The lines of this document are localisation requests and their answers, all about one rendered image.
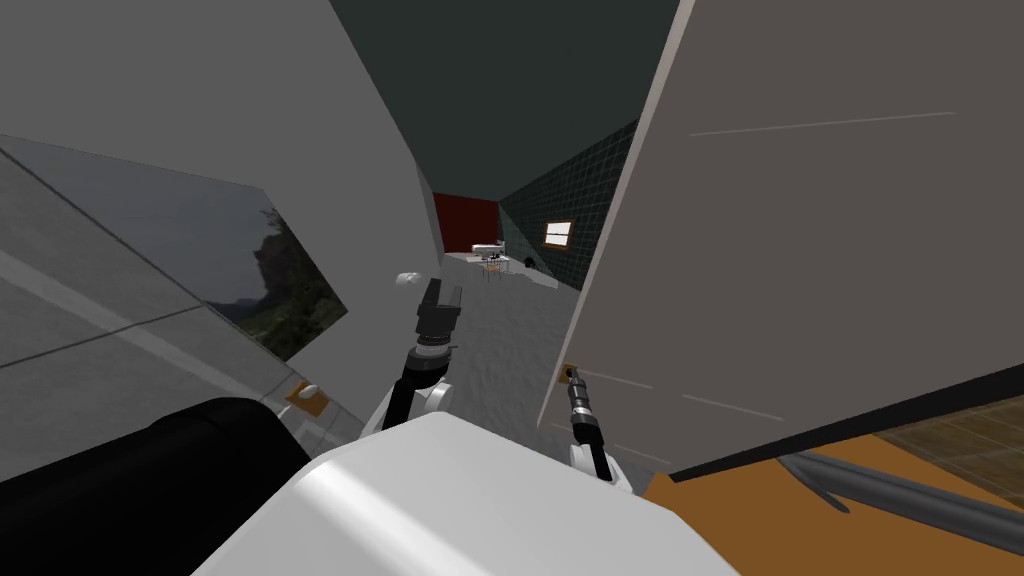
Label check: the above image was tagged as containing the white table with chair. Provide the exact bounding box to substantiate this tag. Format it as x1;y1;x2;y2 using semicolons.
470;242;513;281

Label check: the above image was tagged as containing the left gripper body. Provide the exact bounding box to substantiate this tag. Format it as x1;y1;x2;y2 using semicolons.
419;277;465;320

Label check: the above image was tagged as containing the white knob on orange plate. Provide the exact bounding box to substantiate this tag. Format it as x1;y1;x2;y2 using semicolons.
285;379;331;418

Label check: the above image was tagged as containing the grey door leaf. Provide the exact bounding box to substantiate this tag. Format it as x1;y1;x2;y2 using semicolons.
536;0;1024;483

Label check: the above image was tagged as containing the dark grey long rod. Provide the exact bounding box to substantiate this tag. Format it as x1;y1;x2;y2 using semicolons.
774;451;1024;555

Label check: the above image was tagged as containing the landscape picture on wall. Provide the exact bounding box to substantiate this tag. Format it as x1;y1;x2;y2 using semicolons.
0;134;350;363

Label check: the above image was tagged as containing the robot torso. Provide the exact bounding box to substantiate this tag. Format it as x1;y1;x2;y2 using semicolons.
190;410;741;576

